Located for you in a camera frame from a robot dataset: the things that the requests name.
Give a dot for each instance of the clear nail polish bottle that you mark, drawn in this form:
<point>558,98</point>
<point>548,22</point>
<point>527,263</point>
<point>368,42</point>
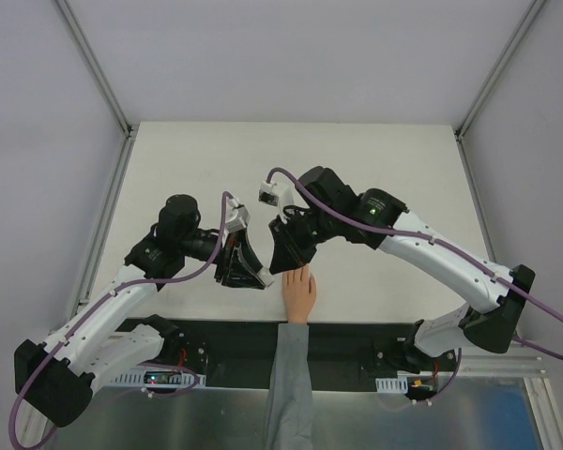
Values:
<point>266,277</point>

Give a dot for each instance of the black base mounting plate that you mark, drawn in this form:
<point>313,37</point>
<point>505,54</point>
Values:
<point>344,357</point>

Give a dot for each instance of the left aluminium frame post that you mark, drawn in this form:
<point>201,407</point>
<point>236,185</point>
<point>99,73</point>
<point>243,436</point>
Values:
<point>84,48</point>

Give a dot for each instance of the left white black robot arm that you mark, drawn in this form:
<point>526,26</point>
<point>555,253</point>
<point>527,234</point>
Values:
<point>60,375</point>

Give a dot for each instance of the right white cable duct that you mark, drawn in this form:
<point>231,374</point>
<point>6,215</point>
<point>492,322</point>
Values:
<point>394,386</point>

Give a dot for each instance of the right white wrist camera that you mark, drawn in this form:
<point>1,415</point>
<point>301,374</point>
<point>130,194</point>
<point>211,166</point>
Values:
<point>275,194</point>

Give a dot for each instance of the mannequin hand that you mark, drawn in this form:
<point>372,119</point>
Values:
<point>299,294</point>

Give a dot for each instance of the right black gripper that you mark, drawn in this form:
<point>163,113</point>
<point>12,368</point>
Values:
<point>294,235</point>

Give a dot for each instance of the aluminium frame post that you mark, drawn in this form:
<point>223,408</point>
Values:
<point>501,64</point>
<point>84,48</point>

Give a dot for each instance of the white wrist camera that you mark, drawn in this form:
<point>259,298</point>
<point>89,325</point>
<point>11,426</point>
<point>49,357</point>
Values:
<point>275,194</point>
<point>237,216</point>

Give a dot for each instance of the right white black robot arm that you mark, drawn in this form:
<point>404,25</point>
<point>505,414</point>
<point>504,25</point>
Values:
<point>318,206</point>

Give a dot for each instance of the grey sleeved forearm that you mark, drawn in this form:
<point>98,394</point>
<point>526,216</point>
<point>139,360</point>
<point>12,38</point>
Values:
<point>289,407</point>

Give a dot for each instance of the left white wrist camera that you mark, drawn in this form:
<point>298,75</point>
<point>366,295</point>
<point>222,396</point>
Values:
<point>237,216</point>

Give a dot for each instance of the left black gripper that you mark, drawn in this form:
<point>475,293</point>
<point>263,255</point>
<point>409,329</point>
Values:
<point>226,256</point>

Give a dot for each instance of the right aluminium frame post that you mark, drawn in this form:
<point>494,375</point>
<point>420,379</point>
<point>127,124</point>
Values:
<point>501,64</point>

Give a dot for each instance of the left white cable duct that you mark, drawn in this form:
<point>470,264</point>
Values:
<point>153,378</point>

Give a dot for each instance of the white cable duct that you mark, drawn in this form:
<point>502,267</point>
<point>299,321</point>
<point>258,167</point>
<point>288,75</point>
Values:
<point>153,378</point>
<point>394,386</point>

